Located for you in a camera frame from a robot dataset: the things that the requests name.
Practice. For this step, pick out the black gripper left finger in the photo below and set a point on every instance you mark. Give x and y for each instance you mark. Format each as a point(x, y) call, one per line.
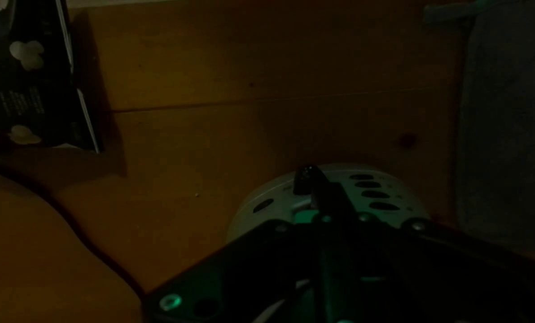
point(268, 276)

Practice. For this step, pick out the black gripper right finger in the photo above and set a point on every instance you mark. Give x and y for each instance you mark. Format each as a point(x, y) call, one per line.
point(447, 276)

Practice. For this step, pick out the silver two-slot toaster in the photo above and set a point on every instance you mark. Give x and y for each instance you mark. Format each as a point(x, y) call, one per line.
point(359, 189)

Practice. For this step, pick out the black popcorn snack box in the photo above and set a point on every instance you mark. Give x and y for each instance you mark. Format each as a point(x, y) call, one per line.
point(40, 103)

